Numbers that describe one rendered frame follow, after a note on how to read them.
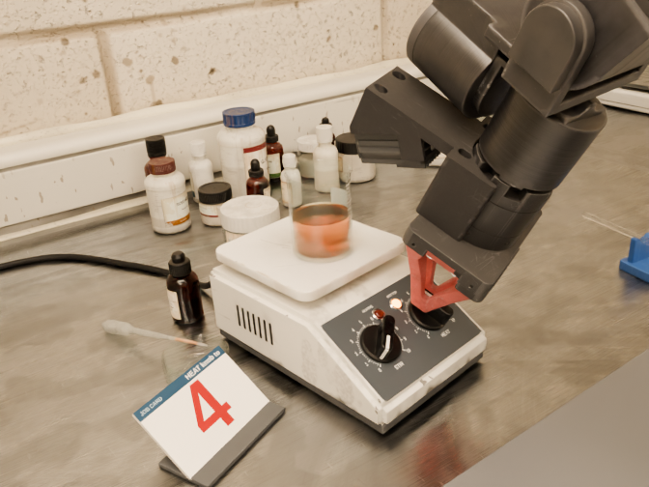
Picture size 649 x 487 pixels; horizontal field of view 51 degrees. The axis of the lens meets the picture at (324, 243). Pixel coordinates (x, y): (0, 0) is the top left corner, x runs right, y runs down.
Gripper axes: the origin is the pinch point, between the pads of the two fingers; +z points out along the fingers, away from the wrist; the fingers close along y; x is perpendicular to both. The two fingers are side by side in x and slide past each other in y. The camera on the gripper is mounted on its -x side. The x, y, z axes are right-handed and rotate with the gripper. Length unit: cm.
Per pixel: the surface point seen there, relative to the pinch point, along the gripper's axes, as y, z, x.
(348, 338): 6.9, 1.4, -2.6
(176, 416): 17.6, 6.5, -8.5
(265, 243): 1.6, 4.7, -13.6
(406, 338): 3.4, 1.4, 0.7
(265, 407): 11.8, 7.9, -4.6
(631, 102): -80, 13, 6
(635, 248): -23.0, 0.6, 12.8
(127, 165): -13, 26, -42
